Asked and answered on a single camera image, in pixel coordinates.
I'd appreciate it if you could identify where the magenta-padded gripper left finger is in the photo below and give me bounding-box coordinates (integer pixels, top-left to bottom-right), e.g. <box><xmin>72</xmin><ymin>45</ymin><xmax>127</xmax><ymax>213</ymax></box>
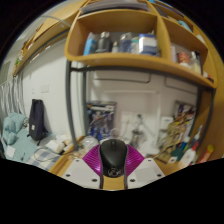
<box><xmin>61</xmin><ymin>143</ymin><xmax>104</xmax><ymax>190</ymax></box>

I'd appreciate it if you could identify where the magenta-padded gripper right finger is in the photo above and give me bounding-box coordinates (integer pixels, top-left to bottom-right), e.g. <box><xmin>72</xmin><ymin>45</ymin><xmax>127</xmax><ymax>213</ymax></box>
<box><xmin>123</xmin><ymin>143</ymin><xmax>166</xmax><ymax>190</ymax></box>

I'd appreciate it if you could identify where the black computer mouse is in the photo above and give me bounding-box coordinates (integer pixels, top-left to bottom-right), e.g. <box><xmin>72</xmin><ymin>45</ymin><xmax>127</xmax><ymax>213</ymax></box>
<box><xmin>98</xmin><ymin>138</ymin><xmax>129</xmax><ymax>178</ymax></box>

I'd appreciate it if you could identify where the flat white box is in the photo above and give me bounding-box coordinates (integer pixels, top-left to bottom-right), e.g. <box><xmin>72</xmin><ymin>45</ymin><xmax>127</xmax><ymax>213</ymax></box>
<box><xmin>44</xmin><ymin>139</ymin><xmax>66</xmax><ymax>154</ymax></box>

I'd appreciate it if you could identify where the blue plaid bedsheet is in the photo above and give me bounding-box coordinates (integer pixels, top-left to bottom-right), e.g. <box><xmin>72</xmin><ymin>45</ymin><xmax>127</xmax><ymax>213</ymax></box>
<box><xmin>26</xmin><ymin>148</ymin><xmax>68</xmax><ymax>172</ymax></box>

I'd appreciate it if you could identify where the brown tree figurine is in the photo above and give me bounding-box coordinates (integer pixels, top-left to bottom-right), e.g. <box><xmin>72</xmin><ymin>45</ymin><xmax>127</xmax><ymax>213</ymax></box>
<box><xmin>161</xmin><ymin>114</ymin><xmax>188</xmax><ymax>161</ymax></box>

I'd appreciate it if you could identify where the blue robot model kit box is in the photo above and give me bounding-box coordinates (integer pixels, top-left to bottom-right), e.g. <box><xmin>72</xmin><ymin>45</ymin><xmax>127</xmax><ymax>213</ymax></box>
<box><xmin>85</xmin><ymin>100</ymin><xmax>118</xmax><ymax>141</ymax></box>

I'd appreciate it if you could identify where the red yellow chips can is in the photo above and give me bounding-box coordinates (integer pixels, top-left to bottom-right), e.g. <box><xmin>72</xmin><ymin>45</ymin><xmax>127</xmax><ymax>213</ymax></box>
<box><xmin>198</xmin><ymin>144</ymin><xmax>215</xmax><ymax>164</ymax></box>

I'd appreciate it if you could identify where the blue white spray bottle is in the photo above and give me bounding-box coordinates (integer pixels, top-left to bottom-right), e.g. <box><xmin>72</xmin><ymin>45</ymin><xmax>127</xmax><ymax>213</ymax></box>
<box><xmin>193</xmin><ymin>124</ymin><xmax>204</xmax><ymax>148</ymax></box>

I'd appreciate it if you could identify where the black backpack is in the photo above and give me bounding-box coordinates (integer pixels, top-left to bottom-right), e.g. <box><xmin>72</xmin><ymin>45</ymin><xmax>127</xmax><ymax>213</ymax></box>
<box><xmin>27</xmin><ymin>98</ymin><xmax>46</xmax><ymax>142</ymax></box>

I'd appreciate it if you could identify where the colourful cardboard box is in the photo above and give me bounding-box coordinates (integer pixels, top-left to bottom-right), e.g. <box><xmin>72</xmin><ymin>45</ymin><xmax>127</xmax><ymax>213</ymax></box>
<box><xmin>173</xmin><ymin>102</ymin><xmax>198</xmax><ymax>141</ymax></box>

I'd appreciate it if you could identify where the teal blanket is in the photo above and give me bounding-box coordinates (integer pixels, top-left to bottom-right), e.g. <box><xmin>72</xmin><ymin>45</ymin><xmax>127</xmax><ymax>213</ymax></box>
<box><xmin>1</xmin><ymin>112</ymin><xmax>29</xmax><ymax>146</ymax></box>

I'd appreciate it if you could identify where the wooden shelf unit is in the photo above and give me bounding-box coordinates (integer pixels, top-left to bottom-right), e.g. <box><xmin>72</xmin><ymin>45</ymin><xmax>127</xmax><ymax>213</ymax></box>
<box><xmin>64</xmin><ymin>0</ymin><xmax>218</xmax><ymax>89</ymax></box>

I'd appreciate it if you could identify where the grey metal frame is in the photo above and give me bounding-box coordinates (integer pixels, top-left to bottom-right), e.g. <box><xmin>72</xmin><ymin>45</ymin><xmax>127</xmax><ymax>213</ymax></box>
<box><xmin>64</xmin><ymin>59</ymin><xmax>216</xmax><ymax>152</ymax></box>

